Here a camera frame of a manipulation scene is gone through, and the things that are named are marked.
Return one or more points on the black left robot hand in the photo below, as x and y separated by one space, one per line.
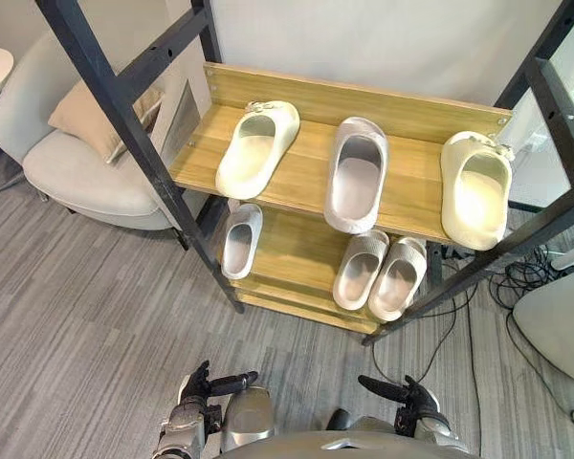
198 382

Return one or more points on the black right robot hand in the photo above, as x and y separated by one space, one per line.
413 393

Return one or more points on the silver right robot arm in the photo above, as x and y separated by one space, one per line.
433 432

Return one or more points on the wooden shoe rack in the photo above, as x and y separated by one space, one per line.
325 191

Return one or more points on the silver robot body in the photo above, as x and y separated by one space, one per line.
287 428

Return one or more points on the beige ribbed slipper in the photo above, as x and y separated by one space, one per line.
359 272
397 279

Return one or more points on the small grey slipper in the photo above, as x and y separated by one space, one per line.
241 241

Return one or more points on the white rounded chair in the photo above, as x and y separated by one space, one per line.
557 325

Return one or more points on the cream slipper with charm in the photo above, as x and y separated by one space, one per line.
256 150
476 191

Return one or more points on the large grey slipper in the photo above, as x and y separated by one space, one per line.
356 177

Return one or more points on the light grey armchair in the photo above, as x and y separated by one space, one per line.
76 158

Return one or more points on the beige cushion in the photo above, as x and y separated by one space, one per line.
95 119

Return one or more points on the black metal frame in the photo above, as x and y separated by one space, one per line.
139 124

